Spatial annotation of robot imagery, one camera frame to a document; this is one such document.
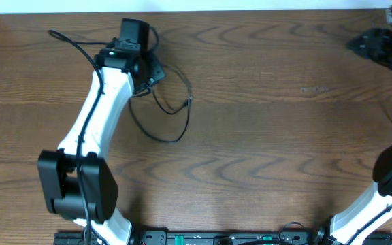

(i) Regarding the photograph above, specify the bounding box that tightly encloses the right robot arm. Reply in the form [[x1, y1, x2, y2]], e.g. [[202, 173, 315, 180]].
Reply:
[[310, 6, 392, 244]]

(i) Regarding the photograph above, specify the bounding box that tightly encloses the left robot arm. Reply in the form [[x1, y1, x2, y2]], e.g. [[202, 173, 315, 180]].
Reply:
[[37, 18, 164, 244]]

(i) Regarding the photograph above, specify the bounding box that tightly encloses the thick black USB cable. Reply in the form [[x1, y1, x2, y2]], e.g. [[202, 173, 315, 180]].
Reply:
[[127, 63, 194, 144]]

